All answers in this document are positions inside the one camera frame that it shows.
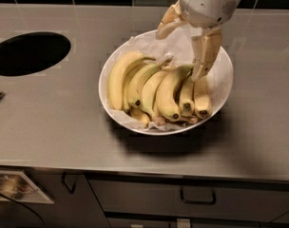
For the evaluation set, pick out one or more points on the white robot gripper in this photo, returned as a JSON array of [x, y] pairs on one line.
[[205, 8]]

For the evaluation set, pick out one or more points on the large central yellow banana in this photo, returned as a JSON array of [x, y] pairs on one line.
[[166, 92]]

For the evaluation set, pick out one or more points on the rightmost yellow banana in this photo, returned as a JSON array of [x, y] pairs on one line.
[[202, 101]]

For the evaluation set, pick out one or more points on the leftmost yellow banana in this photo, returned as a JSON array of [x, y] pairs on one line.
[[116, 76]]

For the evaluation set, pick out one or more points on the small lower yellow banana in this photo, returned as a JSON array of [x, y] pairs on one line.
[[140, 116]]

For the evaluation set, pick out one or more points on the white ceramic bowl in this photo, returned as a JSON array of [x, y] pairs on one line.
[[178, 45]]

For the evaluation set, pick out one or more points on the black round countertop hole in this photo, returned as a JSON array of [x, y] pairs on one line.
[[32, 52]]

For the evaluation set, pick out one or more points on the grey drawer front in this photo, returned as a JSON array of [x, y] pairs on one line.
[[164, 200]]

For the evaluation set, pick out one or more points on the grey cabinet door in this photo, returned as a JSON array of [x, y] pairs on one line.
[[80, 210]]

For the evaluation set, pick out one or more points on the black drawer handle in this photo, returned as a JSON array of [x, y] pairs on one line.
[[197, 196]]

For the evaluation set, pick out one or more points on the black cabinet door handle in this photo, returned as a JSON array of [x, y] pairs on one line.
[[69, 181]]

